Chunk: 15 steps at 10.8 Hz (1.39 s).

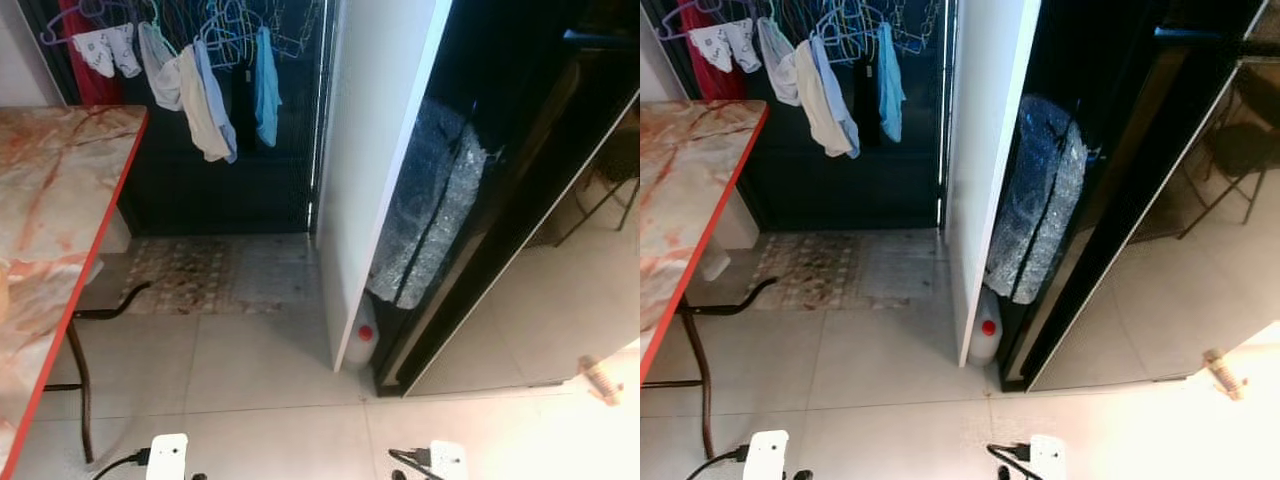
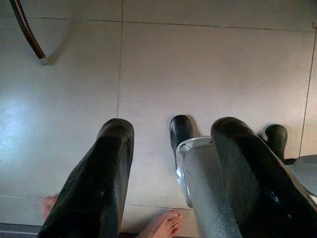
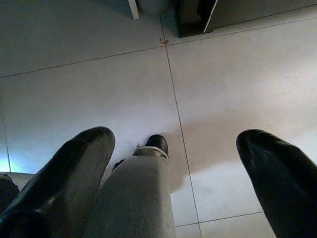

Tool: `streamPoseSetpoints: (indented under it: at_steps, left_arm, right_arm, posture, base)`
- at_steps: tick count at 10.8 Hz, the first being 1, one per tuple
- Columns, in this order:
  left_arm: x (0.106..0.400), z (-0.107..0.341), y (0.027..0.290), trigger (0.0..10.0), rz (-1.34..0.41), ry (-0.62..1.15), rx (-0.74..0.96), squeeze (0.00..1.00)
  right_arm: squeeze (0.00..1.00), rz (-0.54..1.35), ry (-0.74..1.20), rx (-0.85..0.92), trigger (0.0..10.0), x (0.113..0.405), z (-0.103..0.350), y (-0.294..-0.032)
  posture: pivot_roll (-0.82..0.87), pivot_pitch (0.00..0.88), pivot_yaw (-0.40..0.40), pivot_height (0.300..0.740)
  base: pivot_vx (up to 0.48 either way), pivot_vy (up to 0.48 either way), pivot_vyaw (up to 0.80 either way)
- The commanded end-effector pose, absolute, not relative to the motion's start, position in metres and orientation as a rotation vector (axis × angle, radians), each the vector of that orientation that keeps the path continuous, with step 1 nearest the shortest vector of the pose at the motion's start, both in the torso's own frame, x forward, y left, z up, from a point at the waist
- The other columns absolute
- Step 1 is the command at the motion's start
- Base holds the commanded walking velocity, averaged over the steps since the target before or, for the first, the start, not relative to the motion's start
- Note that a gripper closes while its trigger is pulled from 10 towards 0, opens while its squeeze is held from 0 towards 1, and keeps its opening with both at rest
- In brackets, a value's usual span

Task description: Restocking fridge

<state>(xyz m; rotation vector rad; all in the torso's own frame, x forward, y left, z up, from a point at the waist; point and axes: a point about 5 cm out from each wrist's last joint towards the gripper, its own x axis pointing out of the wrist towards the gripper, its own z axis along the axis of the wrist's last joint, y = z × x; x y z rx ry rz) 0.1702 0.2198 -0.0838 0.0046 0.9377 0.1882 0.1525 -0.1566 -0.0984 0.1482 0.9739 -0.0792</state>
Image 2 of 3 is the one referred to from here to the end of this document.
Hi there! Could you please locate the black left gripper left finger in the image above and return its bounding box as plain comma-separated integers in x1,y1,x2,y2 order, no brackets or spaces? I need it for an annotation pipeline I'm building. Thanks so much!
37,118,136,238

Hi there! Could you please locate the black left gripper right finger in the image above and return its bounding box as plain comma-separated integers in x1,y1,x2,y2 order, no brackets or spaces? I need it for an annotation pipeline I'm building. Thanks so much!
210,117,317,238

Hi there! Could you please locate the person's bare foot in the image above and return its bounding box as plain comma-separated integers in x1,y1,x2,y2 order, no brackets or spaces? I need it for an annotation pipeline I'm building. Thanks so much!
41,194,60,223
137,209,183,238

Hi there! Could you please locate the brown grey floor mat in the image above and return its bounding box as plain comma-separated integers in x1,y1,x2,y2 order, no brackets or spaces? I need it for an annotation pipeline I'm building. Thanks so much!
0,222,47,238

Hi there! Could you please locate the dark wooden chair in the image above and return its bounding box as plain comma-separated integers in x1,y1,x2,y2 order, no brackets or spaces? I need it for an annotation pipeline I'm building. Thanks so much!
9,0,50,66

